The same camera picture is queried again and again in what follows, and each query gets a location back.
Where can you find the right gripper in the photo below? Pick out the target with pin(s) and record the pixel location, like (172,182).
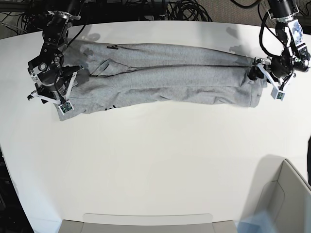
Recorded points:
(53,83)

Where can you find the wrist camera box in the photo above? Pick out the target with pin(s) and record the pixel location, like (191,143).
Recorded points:
(65,107)
(277,94)

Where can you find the blue cloth bottom corner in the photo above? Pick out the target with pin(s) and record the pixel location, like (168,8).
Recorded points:
(257,223)

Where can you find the white bin right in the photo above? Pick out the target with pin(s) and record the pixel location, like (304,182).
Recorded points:
(285,204)

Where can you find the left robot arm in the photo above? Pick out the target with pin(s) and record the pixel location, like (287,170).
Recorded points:
(294,57)

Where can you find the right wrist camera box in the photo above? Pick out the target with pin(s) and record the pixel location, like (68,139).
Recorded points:
(65,107)

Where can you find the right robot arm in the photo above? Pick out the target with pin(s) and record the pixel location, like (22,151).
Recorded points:
(61,15)

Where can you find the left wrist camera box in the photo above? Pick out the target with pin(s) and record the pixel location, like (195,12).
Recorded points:
(277,94)

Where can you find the grey T-shirt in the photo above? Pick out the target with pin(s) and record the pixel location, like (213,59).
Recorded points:
(116,76)

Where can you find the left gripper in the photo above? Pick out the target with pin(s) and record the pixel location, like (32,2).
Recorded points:
(267,68)

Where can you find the grey bin bottom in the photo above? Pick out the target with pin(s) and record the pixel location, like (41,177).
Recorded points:
(100,223)

